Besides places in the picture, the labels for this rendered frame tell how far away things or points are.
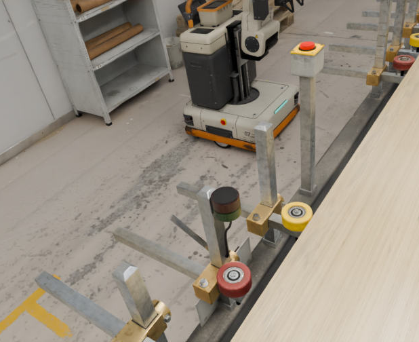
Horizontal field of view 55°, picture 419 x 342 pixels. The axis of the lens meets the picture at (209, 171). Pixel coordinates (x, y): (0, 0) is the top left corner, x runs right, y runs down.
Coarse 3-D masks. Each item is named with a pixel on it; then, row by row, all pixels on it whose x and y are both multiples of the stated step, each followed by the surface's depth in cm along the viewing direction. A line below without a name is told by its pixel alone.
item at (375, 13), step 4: (364, 12) 236; (368, 12) 234; (372, 12) 233; (376, 12) 232; (392, 12) 228; (364, 16) 237; (368, 16) 236; (372, 16) 234; (376, 16) 233; (392, 16) 228
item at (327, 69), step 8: (320, 72) 190; (328, 72) 187; (336, 72) 185; (344, 72) 183; (352, 72) 181; (360, 72) 178; (368, 72) 177; (384, 72) 175; (384, 80) 174; (392, 80) 172; (400, 80) 170
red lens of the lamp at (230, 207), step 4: (212, 200) 84; (236, 200) 83; (212, 204) 84; (216, 204) 83; (220, 204) 82; (224, 204) 82; (228, 204) 82; (232, 204) 82; (236, 204) 83; (216, 208) 84; (220, 208) 83; (224, 208) 83; (228, 208) 83; (232, 208) 83; (236, 208) 84; (220, 212) 84; (224, 212) 83; (228, 212) 83
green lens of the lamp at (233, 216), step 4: (240, 204) 85; (240, 208) 85; (216, 212) 85; (232, 212) 84; (236, 212) 84; (240, 212) 86; (216, 216) 86; (220, 216) 84; (224, 216) 84; (228, 216) 84; (232, 216) 84; (236, 216) 85; (220, 220) 85; (224, 220) 85; (228, 220) 85; (232, 220) 85
